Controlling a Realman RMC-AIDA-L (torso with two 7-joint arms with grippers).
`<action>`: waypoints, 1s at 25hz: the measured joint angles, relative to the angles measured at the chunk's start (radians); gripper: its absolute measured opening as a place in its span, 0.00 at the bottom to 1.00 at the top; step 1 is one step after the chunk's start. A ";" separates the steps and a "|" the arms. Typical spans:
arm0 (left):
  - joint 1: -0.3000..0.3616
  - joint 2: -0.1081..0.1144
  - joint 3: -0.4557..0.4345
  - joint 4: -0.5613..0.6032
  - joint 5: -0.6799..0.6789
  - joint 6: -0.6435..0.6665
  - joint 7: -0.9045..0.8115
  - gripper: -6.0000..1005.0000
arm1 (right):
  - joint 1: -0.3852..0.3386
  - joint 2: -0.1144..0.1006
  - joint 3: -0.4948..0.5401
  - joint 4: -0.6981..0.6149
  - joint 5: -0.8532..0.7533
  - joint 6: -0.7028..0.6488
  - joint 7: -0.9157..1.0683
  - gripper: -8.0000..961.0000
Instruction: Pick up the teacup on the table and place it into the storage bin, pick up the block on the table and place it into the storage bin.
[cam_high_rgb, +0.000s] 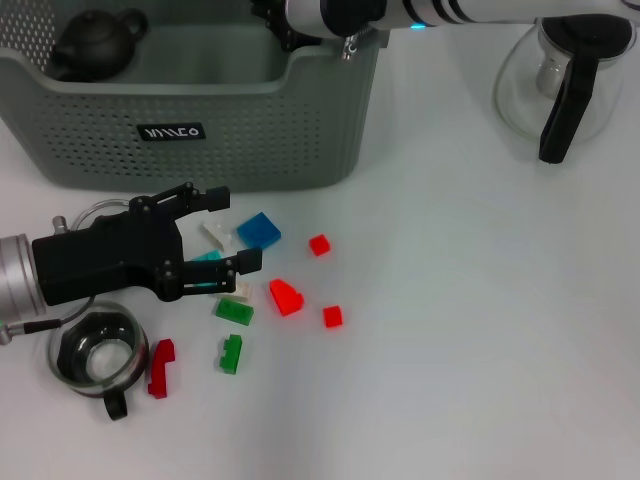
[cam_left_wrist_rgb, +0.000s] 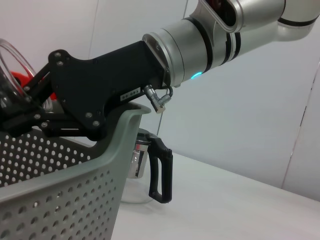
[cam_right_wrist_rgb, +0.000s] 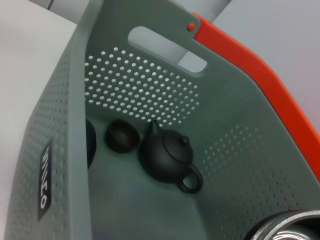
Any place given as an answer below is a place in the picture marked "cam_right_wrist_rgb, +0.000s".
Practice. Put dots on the black clay teapot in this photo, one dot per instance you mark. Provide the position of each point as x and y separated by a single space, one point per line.
167 155

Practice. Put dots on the grey-green perforated storage bin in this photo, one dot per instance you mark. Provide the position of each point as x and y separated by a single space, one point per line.
237 112

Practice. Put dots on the black ceramic teacup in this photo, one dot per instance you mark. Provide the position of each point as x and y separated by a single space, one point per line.
90 142
122 137

